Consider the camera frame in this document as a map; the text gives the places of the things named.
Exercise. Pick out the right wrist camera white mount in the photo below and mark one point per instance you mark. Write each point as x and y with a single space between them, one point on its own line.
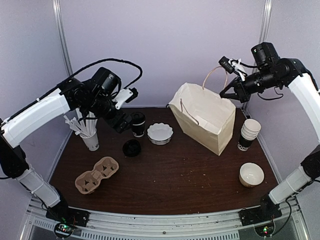
233 66

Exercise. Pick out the wrapped white straws bundle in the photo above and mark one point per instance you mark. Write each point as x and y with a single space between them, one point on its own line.
83 126

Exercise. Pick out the black white paper coffee cup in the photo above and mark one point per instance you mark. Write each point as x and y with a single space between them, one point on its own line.
138 130

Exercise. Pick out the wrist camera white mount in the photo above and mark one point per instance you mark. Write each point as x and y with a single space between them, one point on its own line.
233 66
125 95

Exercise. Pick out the paper cup holding straws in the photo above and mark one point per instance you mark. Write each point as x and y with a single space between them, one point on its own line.
91 142

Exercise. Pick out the white scalloped dish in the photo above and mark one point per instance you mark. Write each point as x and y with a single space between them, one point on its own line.
160 133

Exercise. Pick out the aluminium frame post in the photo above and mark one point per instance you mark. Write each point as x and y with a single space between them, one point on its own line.
265 21
62 37

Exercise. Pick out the black plastic cup lid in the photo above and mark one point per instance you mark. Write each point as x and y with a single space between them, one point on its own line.
137 119

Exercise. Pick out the right aluminium frame post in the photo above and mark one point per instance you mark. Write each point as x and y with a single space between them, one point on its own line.
265 21

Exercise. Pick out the aluminium front rail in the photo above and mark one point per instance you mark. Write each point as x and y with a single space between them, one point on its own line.
223 225

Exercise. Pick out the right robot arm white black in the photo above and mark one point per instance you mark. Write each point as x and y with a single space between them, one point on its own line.
276 72

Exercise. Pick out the left aluminium frame post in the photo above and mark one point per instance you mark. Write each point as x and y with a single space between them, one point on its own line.
62 37

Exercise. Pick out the white ceramic bowl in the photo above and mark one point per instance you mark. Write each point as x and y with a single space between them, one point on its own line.
251 175

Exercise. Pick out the cardboard two-cup carrier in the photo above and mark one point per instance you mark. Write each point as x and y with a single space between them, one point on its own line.
89 181

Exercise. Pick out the stack of paper cups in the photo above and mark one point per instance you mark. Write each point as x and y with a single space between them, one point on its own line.
249 132

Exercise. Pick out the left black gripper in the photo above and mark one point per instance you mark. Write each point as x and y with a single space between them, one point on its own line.
121 126

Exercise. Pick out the stack of black lids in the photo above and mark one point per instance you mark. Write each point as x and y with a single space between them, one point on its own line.
131 148

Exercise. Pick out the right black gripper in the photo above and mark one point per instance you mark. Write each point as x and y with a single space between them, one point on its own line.
241 93

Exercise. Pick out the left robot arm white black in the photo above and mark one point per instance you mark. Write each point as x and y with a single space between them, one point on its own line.
94 95

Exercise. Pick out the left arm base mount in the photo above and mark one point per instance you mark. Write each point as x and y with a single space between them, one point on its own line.
66 226

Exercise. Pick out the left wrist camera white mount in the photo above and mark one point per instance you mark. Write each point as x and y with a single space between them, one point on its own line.
125 95

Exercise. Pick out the kraft paper takeout bag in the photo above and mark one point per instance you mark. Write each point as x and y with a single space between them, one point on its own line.
203 115

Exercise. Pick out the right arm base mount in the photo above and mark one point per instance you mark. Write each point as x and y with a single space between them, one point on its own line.
263 218

